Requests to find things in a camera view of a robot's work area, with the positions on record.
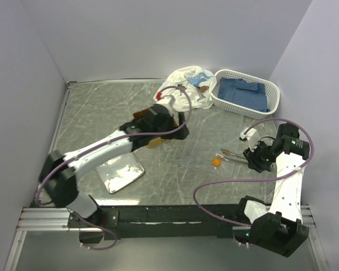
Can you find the clear plastic tray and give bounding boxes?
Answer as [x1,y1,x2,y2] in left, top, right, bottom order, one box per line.
[180,106,244,178]

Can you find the metal tongs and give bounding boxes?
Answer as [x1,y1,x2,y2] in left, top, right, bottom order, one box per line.
[215,148,248,164]

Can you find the swirl orange cookie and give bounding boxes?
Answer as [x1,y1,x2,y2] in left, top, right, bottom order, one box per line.
[211,158,221,167]

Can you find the silver tin lid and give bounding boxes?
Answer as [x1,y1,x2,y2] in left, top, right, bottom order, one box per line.
[96,153,145,194]

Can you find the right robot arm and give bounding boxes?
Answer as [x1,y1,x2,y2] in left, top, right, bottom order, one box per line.
[234,123,310,257]

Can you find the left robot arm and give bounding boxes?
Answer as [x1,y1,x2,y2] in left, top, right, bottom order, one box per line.
[34,103,189,227]

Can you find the gold cookie tin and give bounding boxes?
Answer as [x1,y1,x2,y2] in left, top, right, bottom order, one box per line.
[131,105,177,148]

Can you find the white crumpled shirt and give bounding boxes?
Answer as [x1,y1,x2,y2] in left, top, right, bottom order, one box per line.
[153,65,217,112]

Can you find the blue folded cloth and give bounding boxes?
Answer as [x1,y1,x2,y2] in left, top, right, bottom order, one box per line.
[218,78,269,112]

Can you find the white laundry basket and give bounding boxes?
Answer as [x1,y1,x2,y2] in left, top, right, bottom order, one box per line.
[210,69,280,120]

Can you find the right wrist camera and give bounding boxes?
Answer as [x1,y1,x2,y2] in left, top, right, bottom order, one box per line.
[240,128,260,151]

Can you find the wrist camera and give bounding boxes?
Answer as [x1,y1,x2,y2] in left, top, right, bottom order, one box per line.
[240,128,260,151]
[157,95,175,110]

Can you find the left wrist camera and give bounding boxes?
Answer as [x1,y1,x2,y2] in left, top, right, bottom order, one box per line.
[157,95,175,110]

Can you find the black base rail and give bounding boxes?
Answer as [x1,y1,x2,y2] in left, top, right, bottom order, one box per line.
[67,204,250,243]

